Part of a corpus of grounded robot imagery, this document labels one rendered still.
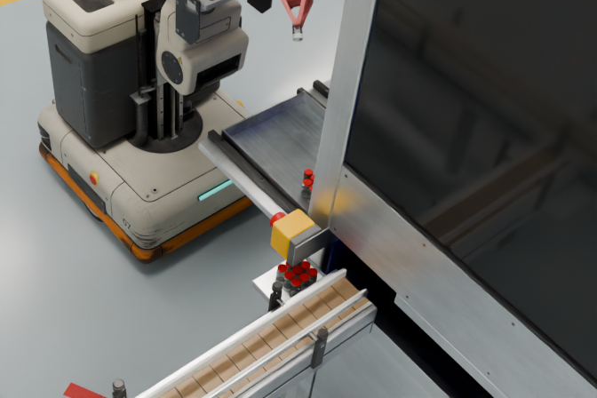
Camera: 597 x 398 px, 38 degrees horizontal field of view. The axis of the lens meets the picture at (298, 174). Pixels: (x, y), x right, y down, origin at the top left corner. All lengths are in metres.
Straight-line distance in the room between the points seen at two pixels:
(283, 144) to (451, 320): 0.71
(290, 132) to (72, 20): 0.81
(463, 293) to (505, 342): 0.11
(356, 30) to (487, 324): 0.55
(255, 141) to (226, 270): 0.93
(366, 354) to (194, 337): 1.00
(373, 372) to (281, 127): 0.65
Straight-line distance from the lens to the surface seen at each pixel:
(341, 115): 1.55
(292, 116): 2.18
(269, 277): 1.83
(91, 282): 2.93
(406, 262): 1.61
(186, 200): 2.79
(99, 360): 2.76
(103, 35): 2.63
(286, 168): 2.05
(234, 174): 2.02
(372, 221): 1.62
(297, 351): 1.68
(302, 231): 1.73
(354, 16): 1.43
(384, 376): 1.89
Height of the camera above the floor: 2.34
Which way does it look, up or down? 46 degrees down
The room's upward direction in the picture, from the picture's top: 9 degrees clockwise
